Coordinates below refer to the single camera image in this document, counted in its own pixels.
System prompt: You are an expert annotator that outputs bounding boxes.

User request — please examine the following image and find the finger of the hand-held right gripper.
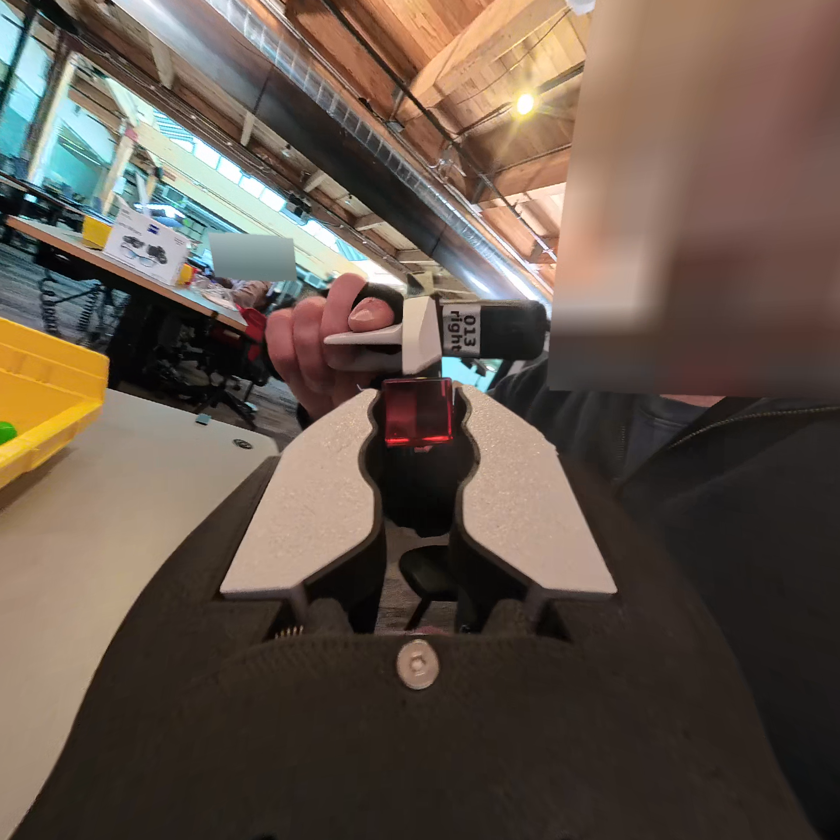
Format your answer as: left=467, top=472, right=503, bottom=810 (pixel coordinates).
left=400, top=294, right=449, bottom=377

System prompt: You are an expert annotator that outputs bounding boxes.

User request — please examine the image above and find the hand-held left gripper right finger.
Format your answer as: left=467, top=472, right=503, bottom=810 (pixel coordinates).
left=450, top=385, right=618, bottom=600

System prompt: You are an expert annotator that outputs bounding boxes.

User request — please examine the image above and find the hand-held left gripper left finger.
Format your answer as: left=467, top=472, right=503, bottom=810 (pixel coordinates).
left=220, top=388, right=388, bottom=600

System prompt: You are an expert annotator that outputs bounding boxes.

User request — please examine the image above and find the red translucent block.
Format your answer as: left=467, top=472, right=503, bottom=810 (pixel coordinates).
left=382, top=377, right=455, bottom=449

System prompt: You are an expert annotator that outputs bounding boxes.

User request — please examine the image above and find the yellow plastic bin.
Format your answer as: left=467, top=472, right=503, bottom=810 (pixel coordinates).
left=0, top=317, right=110, bottom=491

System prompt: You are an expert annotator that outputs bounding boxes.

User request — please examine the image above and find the person's right hand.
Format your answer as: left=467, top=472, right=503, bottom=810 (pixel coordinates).
left=264, top=272, right=404, bottom=421

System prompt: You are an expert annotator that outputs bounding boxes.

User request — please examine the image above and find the black office chair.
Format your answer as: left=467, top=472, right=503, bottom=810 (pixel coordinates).
left=398, top=545, right=455, bottom=599
left=190, top=308, right=270, bottom=431

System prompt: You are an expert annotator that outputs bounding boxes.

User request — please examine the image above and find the person's dark zip jacket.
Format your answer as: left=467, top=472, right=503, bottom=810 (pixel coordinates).
left=489, top=357, right=840, bottom=840

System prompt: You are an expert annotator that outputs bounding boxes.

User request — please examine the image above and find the white box with glasses print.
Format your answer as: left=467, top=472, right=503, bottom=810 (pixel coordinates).
left=103, top=208, right=189, bottom=287

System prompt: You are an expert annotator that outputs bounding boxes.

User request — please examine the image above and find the wooden work table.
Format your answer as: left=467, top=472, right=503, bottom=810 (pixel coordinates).
left=5, top=215, right=249, bottom=332

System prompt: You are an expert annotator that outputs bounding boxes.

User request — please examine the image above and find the long metal ventilation duct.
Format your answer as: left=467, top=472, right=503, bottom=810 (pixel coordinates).
left=223, top=0, right=559, bottom=299

